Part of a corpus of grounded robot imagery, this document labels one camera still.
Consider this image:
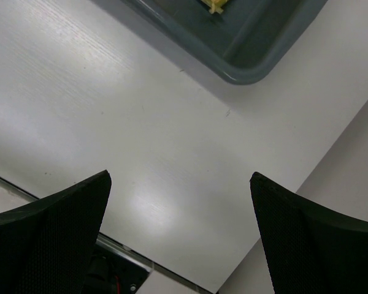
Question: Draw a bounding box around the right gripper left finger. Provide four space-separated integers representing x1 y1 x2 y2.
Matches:
0 170 112 293

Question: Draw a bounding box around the square bamboo mat tray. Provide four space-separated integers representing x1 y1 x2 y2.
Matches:
201 0 229 14

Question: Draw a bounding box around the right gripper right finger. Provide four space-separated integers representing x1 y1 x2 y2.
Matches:
250 172 368 293

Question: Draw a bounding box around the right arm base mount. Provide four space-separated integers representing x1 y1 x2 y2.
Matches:
82 245 149 294

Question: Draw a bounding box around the grey plastic bin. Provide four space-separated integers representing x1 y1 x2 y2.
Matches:
91 0 331 86

